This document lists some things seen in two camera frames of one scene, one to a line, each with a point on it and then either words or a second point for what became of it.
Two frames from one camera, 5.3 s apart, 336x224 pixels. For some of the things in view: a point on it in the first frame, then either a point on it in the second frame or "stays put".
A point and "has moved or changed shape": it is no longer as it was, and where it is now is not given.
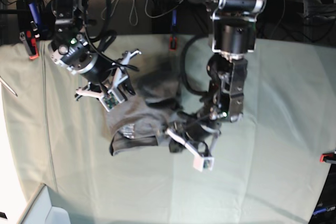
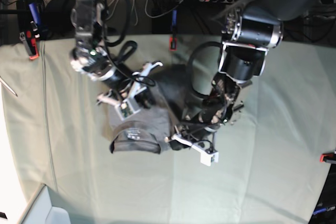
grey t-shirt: x=137 y=119 has moved or changed shape
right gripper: x=192 y=127 stays put
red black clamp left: x=31 y=39 stays put
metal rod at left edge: x=3 y=82 stays put
